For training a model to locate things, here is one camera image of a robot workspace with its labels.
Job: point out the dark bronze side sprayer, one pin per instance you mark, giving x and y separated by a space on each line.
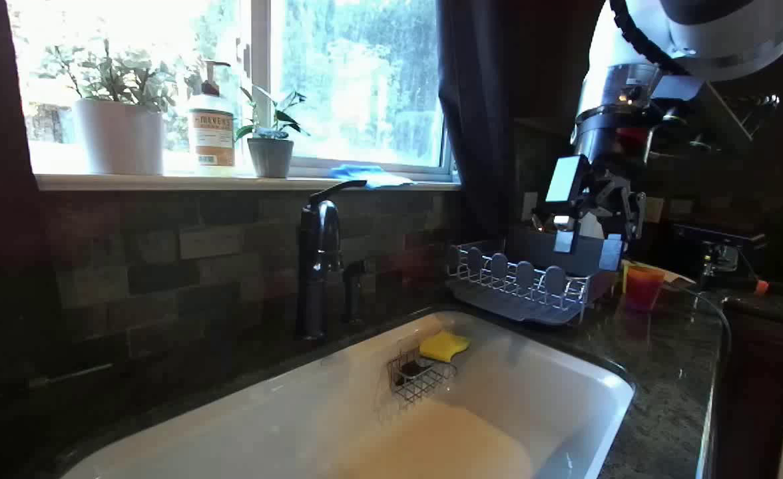
352 287

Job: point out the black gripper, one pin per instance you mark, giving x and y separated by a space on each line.
591 181

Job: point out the red plastic cup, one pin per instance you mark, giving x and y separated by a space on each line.
643 284

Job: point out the pump soap bottle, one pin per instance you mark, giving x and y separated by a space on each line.
210 119

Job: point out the small orange object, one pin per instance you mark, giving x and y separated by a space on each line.
763 284

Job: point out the dark bronze kitchen faucet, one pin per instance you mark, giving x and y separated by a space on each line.
318 256

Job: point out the white wall outlet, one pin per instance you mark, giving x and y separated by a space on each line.
654 208

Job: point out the dark window curtain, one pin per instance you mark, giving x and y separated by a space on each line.
486 107

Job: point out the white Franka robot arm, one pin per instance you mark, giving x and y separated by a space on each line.
714 30

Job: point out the dark wooden base cabinet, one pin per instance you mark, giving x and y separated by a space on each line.
767 388

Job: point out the yellow sponge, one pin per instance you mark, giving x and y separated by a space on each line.
443 344

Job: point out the black countertop appliance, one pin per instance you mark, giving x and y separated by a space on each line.
714 251

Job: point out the white ceramic sink basin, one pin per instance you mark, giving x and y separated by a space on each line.
391 415

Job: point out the large white potted plant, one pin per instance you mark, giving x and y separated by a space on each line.
120 119

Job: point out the white window frame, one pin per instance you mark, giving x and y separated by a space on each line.
261 53

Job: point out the blue dish drying rack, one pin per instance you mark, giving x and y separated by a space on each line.
514 283

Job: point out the small grey potted plant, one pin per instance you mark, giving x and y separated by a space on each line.
270 141

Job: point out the blue cloth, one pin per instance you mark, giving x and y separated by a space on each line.
368 174

